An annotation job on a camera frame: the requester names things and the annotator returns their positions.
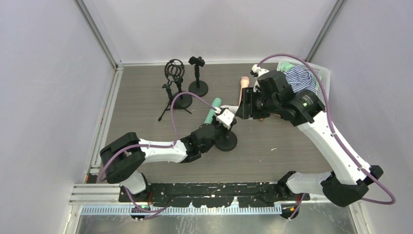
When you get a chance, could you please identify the white microphone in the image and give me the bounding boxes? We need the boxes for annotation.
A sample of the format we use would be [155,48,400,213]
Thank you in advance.
[220,105,239,114]

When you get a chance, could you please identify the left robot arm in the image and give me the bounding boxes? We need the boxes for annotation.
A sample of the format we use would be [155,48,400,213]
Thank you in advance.
[99,119,236,195]

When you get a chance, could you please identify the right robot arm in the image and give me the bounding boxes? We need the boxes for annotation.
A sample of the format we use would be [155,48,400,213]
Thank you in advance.
[236,70,383,207]

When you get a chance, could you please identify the black stand with clip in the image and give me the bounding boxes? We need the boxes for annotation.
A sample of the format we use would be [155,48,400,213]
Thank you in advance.
[188,56,208,97]

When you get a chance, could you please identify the pink microphone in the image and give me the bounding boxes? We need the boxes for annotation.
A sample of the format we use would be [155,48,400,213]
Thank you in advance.
[238,76,250,105]

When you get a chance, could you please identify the green microphone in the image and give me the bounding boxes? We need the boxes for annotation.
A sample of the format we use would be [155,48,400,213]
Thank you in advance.
[204,97,222,124]

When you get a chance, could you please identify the green cloth in basket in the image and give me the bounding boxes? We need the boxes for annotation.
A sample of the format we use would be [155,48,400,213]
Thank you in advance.
[278,61,322,98]

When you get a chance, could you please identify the blue striped cloth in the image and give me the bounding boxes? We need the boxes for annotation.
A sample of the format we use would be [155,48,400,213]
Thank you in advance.
[284,65,317,94]

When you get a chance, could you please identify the white plastic basket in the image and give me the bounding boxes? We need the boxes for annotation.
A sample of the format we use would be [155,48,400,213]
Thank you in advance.
[277,57,331,104]

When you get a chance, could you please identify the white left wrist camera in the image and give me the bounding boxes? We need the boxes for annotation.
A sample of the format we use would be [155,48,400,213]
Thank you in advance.
[214,107,235,129]

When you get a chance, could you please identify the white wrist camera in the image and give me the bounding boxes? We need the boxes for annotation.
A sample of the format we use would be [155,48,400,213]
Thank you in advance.
[250,64,269,92]
[214,107,235,129]

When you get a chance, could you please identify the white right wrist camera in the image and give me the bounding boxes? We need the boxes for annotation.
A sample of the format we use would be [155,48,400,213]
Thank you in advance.
[250,64,269,92]

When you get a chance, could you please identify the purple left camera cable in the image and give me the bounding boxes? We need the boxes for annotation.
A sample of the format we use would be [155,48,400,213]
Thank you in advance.
[98,91,223,221]

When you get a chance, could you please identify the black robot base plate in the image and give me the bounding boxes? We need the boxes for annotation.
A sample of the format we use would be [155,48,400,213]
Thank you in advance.
[132,182,310,208]

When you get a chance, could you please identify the black shock mount stand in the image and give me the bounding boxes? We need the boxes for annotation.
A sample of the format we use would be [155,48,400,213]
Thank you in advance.
[164,58,192,109]

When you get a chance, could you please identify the aluminium frame rail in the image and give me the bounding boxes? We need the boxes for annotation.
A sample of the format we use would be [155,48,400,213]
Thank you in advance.
[69,63,124,205]

